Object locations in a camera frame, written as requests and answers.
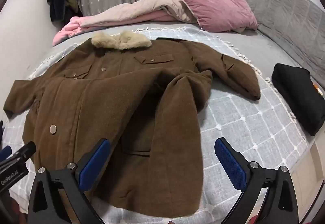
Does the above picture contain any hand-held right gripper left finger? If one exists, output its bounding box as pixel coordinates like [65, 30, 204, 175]
[27, 138, 112, 224]

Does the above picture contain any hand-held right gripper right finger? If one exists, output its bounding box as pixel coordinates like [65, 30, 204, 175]
[214, 137, 299, 224]

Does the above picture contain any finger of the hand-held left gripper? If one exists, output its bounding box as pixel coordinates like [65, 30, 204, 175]
[0, 141, 36, 164]

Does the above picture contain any brown coat with fur collar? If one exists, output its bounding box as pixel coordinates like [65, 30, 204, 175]
[3, 31, 261, 219]

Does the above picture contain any blue-grey checked fringed blanket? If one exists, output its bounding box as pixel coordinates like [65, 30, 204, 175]
[0, 27, 309, 224]

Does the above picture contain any black folded cloth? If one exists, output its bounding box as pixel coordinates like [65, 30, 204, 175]
[271, 63, 325, 136]

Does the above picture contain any bed with grey sheet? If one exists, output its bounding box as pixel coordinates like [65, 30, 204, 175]
[0, 18, 325, 224]

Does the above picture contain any pink pillow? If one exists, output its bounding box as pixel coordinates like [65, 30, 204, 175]
[178, 0, 259, 32]

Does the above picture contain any beige and pink duvet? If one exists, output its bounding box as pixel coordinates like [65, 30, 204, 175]
[52, 0, 221, 45]

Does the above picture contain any grey quilted headboard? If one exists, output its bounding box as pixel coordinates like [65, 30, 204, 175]
[222, 0, 325, 87]

